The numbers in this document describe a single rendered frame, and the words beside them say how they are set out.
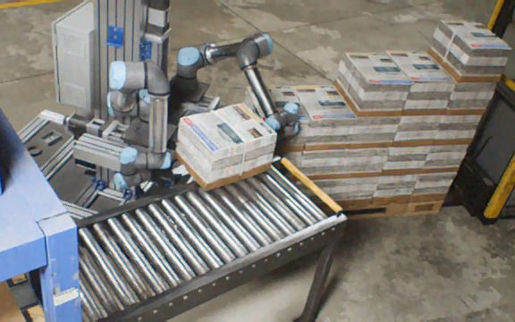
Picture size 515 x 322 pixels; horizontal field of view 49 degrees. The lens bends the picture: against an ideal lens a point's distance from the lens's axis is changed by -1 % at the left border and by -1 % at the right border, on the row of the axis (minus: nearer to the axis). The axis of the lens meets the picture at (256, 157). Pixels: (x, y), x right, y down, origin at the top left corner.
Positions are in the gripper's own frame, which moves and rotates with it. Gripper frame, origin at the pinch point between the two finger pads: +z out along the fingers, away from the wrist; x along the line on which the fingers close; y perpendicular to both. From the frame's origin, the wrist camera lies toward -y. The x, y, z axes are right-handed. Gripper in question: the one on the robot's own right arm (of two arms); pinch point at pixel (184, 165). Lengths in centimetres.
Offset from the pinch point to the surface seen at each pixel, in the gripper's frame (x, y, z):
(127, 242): -33, 0, -47
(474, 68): -32, 36, 172
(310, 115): 5, 3, 86
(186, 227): -36.8, -0.4, -20.9
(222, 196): -26.5, -0.8, 4.4
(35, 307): -47, 0, -89
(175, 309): -67, -7, -43
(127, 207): -14.9, -0.2, -37.5
